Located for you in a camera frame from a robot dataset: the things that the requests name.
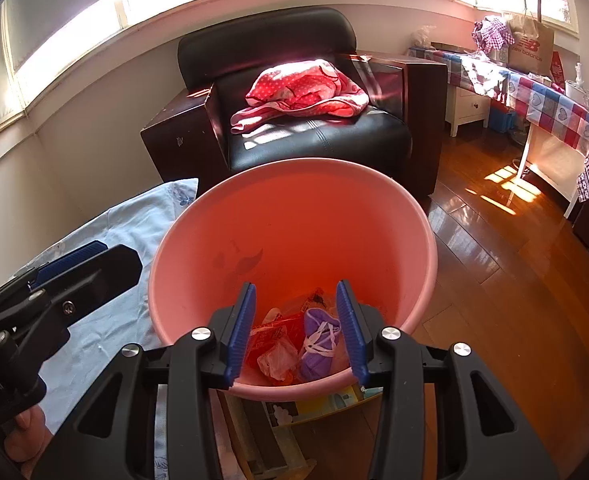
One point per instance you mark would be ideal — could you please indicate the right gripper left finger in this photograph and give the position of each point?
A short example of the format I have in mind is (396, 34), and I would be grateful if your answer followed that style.
(207, 358)

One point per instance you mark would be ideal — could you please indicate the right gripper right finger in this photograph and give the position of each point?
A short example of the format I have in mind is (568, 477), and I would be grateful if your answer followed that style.
(382, 356)

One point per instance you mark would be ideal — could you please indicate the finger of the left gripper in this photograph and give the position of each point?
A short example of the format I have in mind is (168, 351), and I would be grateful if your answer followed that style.
(80, 291)
(50, 270)

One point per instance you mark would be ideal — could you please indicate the clear red snack wrapper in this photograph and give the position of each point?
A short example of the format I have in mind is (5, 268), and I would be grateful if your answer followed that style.
(265, 336)

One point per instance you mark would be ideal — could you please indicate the person's left hand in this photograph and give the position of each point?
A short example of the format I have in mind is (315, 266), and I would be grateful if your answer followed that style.
(27, 442)

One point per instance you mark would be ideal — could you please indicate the light blue bed sheet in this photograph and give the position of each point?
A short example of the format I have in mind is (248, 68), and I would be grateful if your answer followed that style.
(140, 223)

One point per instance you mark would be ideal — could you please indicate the crumpled white tissue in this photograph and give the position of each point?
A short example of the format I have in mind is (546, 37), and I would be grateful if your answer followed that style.
(279, 364)

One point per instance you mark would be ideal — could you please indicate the yellow picture book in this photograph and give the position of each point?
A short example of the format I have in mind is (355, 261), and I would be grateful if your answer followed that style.
(331, 437)

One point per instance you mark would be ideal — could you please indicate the pink plastic bucket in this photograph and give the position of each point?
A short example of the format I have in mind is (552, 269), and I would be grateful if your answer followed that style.
(281, 231)

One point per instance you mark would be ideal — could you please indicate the white side table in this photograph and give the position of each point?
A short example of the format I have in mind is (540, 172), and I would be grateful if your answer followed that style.
(554, 161)

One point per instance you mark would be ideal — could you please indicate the blue storage box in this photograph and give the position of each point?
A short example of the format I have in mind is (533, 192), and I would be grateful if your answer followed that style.
(501, 118)

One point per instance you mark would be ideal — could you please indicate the white drawer cabinet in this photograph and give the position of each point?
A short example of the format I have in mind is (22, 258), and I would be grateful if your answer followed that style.
(465, 107)

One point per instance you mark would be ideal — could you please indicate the black leather armchair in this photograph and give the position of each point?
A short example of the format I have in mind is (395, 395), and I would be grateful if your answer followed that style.
(398, 134)

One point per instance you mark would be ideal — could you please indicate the red polka dot cloth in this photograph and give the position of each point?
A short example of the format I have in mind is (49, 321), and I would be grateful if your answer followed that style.
(299, 89)

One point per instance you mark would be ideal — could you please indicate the checkered tablecloth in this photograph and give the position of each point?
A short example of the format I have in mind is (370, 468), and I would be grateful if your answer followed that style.
(541, 105)

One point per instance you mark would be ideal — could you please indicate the white pump bottle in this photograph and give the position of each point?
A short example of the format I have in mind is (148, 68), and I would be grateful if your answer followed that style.
(575, 90)

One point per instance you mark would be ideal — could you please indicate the purple checkered cloth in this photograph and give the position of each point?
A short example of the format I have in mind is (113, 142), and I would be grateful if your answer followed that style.
(492, 33)

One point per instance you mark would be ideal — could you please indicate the brown paper shopping bag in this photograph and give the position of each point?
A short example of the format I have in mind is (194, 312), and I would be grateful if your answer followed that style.
(533, 48)

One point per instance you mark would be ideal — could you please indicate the purple cloth with strings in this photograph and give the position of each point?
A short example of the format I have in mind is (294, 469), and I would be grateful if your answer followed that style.
(321, 335)

